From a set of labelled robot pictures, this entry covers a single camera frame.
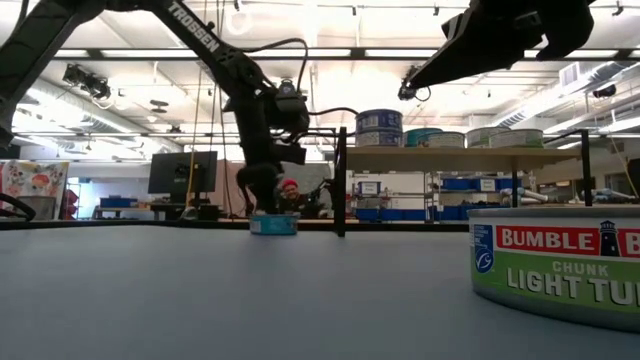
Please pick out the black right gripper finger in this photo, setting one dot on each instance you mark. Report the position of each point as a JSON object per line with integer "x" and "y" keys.
{"x": 460, "y": 27}
{"x": 475, "y": 60}

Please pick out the silver pull-tab lid can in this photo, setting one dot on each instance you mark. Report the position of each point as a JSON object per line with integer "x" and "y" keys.
{"x": 445, "y": 140}
{"x": 379, "y": 120}

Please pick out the black bench robot arm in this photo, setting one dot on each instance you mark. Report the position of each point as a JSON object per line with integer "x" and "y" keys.
{"x": 325, "y": 192}

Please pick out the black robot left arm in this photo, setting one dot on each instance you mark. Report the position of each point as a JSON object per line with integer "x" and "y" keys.
{"x": 200, "y": 35}

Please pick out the grey background robot arm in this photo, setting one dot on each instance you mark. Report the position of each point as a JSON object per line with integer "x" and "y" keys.
{"x": 612, "y": 194}
{"x": 525, "y": 196}

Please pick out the wooden shelf board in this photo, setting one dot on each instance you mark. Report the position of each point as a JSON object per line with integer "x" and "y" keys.
{"x": 475, "y": 160}

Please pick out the person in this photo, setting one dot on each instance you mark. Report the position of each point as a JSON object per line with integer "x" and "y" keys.
{"x": 292, "y": 200}

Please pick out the black ceiling fixture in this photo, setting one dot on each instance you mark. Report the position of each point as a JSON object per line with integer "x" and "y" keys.
{"x": 605, "y": 91}

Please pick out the black computer monitor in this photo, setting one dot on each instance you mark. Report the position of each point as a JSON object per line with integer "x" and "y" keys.
{"x": 170, "y": 172}

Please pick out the blue table mat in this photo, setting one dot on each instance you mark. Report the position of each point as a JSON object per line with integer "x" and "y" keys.
{"x": 250, "y": 300}

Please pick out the colourful floral poster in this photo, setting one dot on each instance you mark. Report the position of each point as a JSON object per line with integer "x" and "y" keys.
{"x": 35, "y": 177}

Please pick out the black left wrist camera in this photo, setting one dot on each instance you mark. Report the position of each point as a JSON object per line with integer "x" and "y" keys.
{"x": 291, "y": 112}

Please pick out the black shelf left post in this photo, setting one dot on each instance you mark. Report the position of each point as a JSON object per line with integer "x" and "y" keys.
{"x": 340, "y": 200}

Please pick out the small black ceiling camera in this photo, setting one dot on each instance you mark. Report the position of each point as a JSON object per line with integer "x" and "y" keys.
{"x": 406, "y": 92}

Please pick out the black metal frame stand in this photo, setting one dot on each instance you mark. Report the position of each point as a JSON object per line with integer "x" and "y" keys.
{"x": 325, "y": 131}

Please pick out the black table frame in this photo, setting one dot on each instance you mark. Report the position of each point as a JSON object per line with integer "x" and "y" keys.
{"x": 100, "y": 225}

